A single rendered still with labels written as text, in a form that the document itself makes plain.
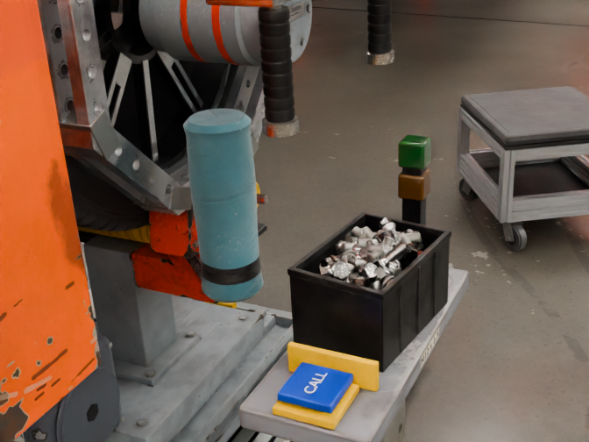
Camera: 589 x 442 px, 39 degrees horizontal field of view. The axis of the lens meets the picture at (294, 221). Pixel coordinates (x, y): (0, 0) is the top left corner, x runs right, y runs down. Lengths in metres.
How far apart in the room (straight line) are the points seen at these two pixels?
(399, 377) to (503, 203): 1.26
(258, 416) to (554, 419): 0.87
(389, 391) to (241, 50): 0.48
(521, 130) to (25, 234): 1.61
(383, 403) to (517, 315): 1.08
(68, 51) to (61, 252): 0.24
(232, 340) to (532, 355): 0.71
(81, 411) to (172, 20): 0.57
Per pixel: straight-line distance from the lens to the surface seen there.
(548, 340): 1.99
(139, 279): 1.41
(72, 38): 1.01
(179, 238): 1.26
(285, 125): 0.98
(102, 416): 1.31
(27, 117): 0.85
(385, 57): 1.28
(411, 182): 1.23
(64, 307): 0.93
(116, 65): 1.24
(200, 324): 1.62
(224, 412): 1.51
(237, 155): 1.09
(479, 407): 1.77
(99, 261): 1.44
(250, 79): 1.45
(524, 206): 2.31
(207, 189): 1.10
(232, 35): 1.12
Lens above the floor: 1.07
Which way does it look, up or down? 25 degrees down
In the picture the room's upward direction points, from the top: 3 degrees counter-clockwise
